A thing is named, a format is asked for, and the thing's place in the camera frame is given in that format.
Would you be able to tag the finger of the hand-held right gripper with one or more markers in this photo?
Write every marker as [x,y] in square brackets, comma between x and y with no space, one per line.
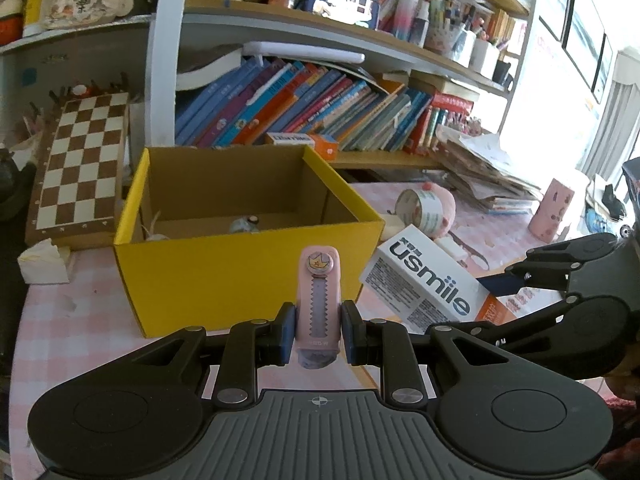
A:
[540,270]
[540,327]

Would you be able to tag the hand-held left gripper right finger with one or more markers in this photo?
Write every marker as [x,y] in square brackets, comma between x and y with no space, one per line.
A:
[348,334]

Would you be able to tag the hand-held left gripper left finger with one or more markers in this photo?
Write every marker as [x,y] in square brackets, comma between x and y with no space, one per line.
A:
[287,332]

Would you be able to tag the pink utility knife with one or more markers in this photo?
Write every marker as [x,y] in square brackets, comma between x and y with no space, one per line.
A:
[317,300]

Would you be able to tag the yellow cardboard box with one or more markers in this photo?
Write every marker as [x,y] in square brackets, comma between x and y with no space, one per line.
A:
[210,280]

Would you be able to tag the large white toothpaste box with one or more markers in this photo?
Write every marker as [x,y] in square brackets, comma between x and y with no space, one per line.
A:
[425,275]

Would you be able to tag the white printed tape roll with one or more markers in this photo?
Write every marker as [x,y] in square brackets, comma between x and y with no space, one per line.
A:
[425,212]

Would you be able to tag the person's right forearm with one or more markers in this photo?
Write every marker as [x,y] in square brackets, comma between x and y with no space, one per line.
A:
[625,420]

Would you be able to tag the pink pen holder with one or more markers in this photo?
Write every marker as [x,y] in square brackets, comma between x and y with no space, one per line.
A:
[550,210]

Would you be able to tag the pink plush toy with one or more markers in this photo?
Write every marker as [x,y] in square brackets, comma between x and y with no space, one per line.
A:
[446,210]

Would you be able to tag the stack of papers and booklets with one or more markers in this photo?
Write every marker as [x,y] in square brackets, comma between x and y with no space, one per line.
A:
[485,170]

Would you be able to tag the cream sponge block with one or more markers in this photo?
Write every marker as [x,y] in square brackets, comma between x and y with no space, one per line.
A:
[392,225]

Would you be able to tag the white curtain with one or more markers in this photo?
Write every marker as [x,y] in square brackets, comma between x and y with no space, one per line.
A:
[620,110]

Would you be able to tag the small white toothpaste box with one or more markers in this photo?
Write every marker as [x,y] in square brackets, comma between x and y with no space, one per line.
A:
[300,141]

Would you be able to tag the pink printed table mat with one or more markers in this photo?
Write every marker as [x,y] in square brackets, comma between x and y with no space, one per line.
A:
[75,320]

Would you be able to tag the white pen holder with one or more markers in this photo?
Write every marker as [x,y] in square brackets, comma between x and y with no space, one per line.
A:
[485,57]

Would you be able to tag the row of picture books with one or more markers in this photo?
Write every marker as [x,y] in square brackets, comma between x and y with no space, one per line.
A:
[300,105]

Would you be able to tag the floral pen holder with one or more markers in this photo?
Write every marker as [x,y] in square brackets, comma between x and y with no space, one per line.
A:
[442,40]

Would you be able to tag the white paper block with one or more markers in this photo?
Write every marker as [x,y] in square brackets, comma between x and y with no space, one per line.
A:
[42,265]

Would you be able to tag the brown white chessboard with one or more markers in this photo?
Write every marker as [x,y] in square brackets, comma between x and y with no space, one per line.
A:
[80,170]

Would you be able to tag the small white bottle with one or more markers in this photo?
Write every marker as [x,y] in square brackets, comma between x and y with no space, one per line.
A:
[422,25]

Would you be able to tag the white bookshelf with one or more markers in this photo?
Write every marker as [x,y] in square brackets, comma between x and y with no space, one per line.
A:
[165,85]

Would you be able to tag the white oblong bar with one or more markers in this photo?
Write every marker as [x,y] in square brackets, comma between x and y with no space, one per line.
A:
[300,52]

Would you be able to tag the pink white gradient bottle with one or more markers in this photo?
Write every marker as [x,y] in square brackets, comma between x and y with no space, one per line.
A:
[407,10]

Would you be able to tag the dark bulky object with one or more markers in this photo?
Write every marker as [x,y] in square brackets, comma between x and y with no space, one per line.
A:
[10,185]

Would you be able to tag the blue picture box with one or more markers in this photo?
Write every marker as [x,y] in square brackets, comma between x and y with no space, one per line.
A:
[345,7]

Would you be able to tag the yellow white cup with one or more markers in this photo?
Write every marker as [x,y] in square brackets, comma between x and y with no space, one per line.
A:
[35,5]

